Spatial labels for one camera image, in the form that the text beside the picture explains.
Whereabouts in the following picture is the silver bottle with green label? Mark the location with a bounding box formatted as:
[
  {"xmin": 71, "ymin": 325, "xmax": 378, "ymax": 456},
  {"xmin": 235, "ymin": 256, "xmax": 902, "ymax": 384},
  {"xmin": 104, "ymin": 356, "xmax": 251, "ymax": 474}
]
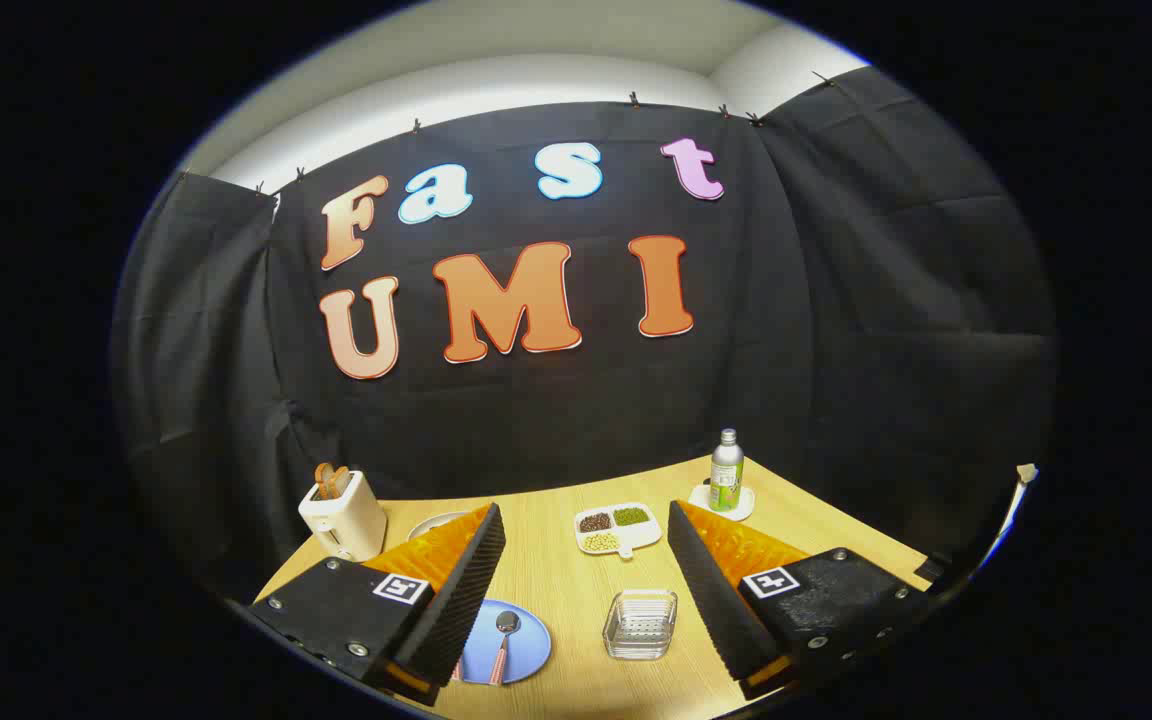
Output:
[{"xmin": 709, "ymin": 428, "xmax": 745, "ymax": 513}]

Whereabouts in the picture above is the black backdrop cloth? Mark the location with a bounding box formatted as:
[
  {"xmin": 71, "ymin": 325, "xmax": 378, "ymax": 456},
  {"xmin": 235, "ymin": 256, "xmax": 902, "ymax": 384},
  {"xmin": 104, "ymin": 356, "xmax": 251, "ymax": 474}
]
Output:
[{"xmin": 111, "ymin": 65, "xmax": 1057, "ymax": 601}]

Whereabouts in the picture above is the white square coaster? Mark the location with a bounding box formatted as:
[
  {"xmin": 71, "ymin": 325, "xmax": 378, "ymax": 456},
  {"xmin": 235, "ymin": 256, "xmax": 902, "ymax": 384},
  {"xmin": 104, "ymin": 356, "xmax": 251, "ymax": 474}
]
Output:
[{"xmin": 688, "ymin": 483, "xmax": 756, "ymax": 522}]

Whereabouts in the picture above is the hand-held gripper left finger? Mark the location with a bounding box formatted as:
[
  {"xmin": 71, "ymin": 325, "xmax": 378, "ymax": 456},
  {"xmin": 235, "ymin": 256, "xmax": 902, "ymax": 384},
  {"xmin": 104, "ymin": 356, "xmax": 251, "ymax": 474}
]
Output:
[{"xmin": 248, "ymin": 503, "xmax": 507, "ymax": 706}]

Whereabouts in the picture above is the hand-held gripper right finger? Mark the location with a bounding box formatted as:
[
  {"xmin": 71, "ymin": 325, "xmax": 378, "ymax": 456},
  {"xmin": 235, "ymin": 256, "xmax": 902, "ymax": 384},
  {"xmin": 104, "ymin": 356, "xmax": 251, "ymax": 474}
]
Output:
[{"xmin": 667, "ymin": 500, "xmax": 937, "ymax": 701}]

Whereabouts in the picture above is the metal wire basket tray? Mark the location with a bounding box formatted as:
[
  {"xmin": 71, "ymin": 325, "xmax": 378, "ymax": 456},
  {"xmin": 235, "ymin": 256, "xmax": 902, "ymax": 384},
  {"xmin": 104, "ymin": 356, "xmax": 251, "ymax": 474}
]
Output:
[{"xmin": 603, "ymin": 589, "xmax": 679, "ymax": 661}]

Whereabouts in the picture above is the spoon with red checked handle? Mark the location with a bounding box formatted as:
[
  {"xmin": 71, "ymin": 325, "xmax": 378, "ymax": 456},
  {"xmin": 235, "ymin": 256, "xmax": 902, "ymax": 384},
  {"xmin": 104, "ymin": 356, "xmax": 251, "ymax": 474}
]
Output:
[{"xmin": 489, "ymin": 610, "xmax": 522, "ymax": 686}]

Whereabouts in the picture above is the white oval plate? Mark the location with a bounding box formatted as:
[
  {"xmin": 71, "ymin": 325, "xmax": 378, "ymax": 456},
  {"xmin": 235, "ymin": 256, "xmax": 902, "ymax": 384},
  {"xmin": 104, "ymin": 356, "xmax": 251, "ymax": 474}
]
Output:
[{"xmin": 406, "ymin": 511, "xmax": 472, "ymax": 543}]

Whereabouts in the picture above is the cream toaster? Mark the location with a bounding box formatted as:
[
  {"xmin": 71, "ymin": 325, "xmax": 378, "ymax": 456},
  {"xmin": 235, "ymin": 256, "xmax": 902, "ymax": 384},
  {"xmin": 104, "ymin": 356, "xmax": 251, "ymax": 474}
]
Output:
[{"xmin": 298, "ymin": 470, "xmax": 388, "ymax": 563}]

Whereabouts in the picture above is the white divided dish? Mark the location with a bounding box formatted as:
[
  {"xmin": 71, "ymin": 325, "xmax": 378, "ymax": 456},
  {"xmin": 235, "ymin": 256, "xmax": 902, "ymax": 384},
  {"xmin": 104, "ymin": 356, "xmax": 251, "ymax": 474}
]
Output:
[{"xmin": 574, "ymin": 502, "xmax": 663, "ymax": 558}]

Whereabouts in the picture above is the blue round plate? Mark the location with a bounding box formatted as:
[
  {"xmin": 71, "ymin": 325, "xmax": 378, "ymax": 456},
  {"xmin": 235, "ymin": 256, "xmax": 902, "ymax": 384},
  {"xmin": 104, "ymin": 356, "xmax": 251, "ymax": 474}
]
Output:
[{"xmin": 451, "ymin": 598, "xmax": 553, "ymax": 686}]

